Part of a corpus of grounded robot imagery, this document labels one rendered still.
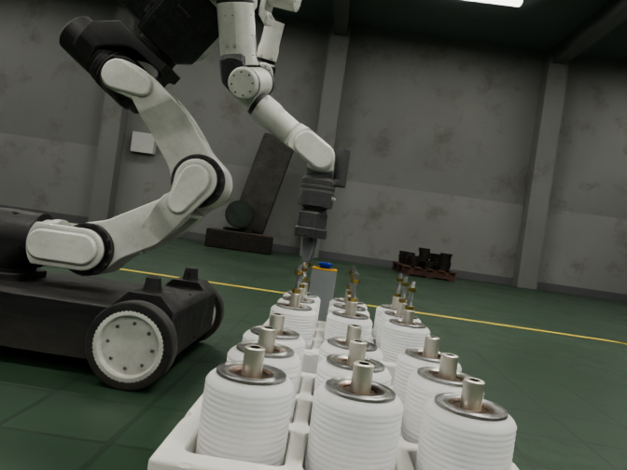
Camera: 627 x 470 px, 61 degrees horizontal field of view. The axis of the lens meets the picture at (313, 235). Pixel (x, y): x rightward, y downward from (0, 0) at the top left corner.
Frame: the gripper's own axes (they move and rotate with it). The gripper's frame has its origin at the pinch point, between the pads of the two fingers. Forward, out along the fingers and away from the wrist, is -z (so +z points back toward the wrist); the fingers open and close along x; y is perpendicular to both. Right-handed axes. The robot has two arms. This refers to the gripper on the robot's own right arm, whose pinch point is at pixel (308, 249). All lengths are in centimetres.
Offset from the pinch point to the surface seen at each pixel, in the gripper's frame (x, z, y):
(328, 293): -15.0, -11.6, 2.6
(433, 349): 46, -10, 37
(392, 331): 20.5, -12.7, 27.0
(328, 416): 75, -13, 31
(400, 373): 48, -14, 33
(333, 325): 23.8, -13.4, 15.8
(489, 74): -764, 295, -2
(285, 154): -627, 115, -274
